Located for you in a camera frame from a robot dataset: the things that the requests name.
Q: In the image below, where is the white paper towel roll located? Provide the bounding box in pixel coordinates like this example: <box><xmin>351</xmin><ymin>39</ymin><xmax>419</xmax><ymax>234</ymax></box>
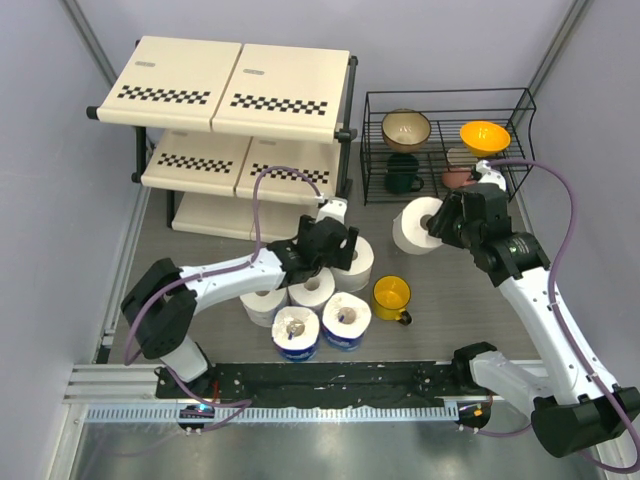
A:
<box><xmin>331</xmin><ymin>236</ymin><xmax>375</xmax><ymax>293</ymax></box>
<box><xmin>240</xmin><ymin>288</ymin><xmax>289</xmax><ymax>328</ymax></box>
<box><xmin>392</xmin><ymin>197</ymin><xmax>443</xmax><ymax>255</ymax></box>

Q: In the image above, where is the blue paper roll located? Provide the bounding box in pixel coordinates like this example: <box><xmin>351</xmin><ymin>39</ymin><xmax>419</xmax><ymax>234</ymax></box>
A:
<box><xmin>271</xmin><ymin>306</ymin><xmax>320</xmax><ymax>362</ymax></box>
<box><xmin>321</xmin><ymin>292</ymin><xmax>372</xmax><ymax>351</ymax></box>

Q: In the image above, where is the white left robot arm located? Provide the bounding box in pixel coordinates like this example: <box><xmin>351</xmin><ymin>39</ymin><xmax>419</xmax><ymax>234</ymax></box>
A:
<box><xmin>121</xmin><ymin>215</ymin><xmax>359</xmax><ymax>399</ymax></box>

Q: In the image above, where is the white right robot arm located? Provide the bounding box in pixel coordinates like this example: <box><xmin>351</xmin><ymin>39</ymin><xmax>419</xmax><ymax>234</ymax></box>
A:
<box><xmin>427</xmin><ymin>183</ymin><xmax>639</xmax><ymax>458</ymax></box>

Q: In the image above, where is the cream three-tier shelf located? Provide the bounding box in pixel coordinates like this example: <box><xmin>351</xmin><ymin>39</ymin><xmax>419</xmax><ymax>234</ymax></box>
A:
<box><xmin>86</xmin><ymin>36</ymin><xmax>357</xmax><ymax>242</ymax></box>

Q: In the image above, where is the floral print paper roll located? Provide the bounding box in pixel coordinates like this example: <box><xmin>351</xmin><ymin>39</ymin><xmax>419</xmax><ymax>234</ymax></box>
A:
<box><xmin>287</xmin><ymin>268</ymin><xmax>336</xmax><ymax>317</ymax></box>

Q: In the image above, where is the pink mug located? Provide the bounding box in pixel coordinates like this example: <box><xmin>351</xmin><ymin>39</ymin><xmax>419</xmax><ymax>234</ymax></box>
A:
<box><xmin>441</xmin><ymin>167</ymin><xmax>477</xmax><ymax>189</ymax></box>

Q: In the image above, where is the yellow mug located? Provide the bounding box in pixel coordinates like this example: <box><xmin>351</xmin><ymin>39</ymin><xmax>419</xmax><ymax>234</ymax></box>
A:
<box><xmin>371</xmin><ymin>275</ymin><xmax>413</xmax><ymax>326</ymax></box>

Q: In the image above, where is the dark green mug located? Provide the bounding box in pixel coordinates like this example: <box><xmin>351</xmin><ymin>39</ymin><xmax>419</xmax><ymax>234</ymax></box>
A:
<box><xmin>384</xmin><ymin>153</ymin><xmax>424</xmax><ymax>195</ymax></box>

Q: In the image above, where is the orange bowl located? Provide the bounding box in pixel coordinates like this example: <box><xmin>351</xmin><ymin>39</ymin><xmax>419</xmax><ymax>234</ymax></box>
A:
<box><xmin>459</xmin><ymin>121</ymin><xmax>511</xmax><ymax>158</ymax></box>

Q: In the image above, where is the beige ceramic bowl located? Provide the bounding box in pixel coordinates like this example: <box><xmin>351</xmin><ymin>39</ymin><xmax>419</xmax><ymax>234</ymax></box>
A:
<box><xmin>381</xmin><ymin>109</ymin><xmax>432</xmax><ymax>153</ymax></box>

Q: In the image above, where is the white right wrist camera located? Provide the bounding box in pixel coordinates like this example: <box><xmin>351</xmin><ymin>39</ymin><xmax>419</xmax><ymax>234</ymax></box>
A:
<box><xmin>472</xmin><ymin>160</ymin><xmax>507</xmax><ymax>192</ymax></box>

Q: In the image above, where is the black wire rack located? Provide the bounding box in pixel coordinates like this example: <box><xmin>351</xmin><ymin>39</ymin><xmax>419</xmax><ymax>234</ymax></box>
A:
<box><xmin>360</xmin><ymin>87</ymin><xmax>536</xmax><ymax>204</ymax></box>

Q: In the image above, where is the white slotted cable duct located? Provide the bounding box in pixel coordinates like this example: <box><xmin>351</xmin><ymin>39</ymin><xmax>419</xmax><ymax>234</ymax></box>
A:
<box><xmin>85</xmin><ymin>401</ymin><xmax>459</xmax><ymax>424</ymax></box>

